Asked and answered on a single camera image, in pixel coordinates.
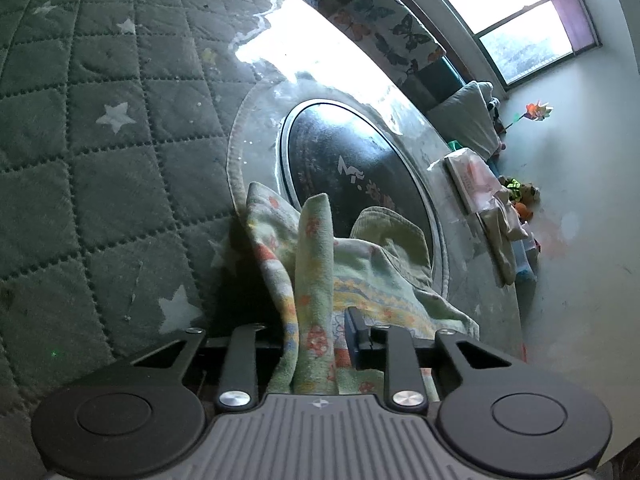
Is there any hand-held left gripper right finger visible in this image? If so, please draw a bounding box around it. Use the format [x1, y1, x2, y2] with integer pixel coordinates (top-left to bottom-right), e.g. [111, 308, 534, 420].
[344, 306, 522, 410]

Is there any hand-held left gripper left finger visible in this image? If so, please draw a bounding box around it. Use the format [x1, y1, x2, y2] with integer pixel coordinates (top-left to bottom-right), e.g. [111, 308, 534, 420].
[131, 324, 269, 410]

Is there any green printed garment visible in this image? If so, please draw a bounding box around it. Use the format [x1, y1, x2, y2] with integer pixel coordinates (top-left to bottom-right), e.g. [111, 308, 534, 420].
[244, 181, 481, 397]

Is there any round black cooktop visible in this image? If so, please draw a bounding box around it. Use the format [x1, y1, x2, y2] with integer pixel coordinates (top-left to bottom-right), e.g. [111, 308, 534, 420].
[279, 99, 444, 292]

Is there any cream garment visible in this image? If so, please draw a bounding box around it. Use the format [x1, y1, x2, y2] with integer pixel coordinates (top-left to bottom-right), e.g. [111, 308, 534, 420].
[476, 194, 532, 289]

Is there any clear plastic storage box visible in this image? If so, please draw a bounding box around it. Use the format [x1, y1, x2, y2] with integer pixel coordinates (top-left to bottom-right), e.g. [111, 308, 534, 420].
[514, 236, 542, 282]

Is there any plush toy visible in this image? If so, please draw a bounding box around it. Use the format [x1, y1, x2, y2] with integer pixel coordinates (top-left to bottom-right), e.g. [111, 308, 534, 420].
[499, 175, 542, 222]

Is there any grey pillow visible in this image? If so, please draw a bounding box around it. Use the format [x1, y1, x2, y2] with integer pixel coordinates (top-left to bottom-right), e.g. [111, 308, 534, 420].
[426, 80, 501, 154]

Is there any white cloth bundle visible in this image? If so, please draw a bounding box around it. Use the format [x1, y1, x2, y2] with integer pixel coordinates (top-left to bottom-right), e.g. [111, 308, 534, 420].
[479, 81, 507, 137]

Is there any colourful pinwheel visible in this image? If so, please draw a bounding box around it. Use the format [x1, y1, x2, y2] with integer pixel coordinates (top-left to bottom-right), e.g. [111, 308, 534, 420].
[501, 101, 554, 134]

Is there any butterfly print cushion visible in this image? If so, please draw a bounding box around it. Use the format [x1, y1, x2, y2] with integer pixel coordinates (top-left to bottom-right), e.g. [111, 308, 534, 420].
[330, 0, 447, 87]

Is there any window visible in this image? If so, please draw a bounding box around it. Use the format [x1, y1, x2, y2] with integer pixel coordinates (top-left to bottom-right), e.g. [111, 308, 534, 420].
[404, 0, 602, 87]

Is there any purple window blind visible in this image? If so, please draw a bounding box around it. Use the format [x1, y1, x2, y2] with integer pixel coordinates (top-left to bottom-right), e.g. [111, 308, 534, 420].
[536, 0, 599, 54]

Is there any green corduroy garment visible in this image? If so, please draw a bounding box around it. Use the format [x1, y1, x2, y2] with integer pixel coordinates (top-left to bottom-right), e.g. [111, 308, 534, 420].
[349, 205, 434, 287]

